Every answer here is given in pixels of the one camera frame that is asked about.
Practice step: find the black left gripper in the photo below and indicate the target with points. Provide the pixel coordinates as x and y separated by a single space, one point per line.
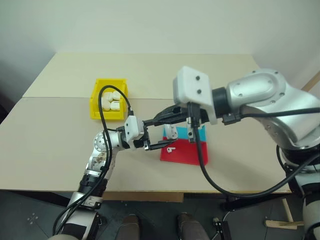
143 143

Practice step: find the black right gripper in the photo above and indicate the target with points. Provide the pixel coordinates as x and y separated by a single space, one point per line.
197 116

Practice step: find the white earbud case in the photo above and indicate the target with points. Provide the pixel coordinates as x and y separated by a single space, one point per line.
172 132

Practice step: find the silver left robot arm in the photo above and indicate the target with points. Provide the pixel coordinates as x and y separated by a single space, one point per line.
100 145

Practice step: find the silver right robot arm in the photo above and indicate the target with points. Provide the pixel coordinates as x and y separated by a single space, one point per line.
262 87

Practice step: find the yellow plastic bin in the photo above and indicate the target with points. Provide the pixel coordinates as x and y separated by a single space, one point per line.
95 112

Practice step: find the small white part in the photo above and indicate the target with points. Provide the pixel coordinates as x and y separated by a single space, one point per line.
170 150

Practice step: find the red plastic tray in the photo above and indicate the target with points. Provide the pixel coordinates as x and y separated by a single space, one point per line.
185 156

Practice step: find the black table leg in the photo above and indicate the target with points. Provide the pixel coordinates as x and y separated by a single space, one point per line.
255 203

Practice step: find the leaning wooden plank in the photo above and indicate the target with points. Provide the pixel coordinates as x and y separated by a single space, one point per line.
311 81

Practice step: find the wooden floor stand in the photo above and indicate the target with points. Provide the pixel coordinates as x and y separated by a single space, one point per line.
287 212

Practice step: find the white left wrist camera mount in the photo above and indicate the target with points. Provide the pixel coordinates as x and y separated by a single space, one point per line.
131 126

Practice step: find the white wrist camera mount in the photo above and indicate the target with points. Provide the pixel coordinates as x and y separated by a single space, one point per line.
131 126
192 85

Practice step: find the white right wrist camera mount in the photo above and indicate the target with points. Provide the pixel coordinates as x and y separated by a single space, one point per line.
192 85

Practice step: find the black floor bracket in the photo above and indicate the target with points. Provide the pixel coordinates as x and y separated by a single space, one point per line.
221 230

